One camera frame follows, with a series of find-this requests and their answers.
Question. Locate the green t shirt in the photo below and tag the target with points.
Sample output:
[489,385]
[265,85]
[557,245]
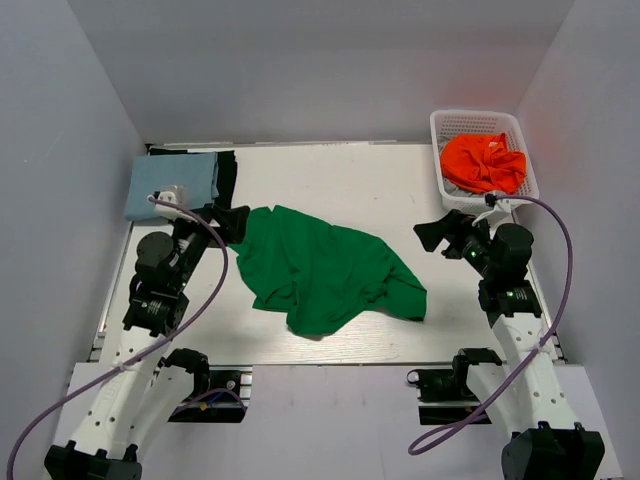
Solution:
[321,276]

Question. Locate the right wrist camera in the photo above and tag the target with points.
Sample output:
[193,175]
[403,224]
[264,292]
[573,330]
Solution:
[499,207]

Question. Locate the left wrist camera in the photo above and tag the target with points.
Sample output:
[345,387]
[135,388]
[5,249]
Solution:
[170,196]

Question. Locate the orange t shirt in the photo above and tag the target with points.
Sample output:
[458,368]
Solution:
[483,163]

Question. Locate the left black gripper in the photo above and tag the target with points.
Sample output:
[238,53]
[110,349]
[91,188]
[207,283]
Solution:
[232,222]

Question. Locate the white plastic basket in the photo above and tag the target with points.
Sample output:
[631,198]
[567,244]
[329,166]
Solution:
[454,122]

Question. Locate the folded black t shirt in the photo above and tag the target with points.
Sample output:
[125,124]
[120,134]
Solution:
[227,177]

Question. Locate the grey garment in basket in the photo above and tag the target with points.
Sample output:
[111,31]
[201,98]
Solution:
[449,186]

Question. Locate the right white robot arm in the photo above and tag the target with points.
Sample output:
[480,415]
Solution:
[519,390]

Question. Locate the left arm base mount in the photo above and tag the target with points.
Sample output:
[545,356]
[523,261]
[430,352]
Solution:
[225,404]

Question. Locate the folded light blue t shirt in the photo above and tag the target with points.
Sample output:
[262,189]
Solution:
[138,208]

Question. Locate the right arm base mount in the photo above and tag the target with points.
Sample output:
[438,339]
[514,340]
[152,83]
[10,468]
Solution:
[440,401]

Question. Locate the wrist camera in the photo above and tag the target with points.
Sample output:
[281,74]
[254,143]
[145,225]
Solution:
[499,207]
[170,196]

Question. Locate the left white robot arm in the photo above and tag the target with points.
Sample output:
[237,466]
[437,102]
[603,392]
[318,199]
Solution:
[149,380]

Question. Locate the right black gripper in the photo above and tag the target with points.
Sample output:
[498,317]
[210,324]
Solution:
[455,227]

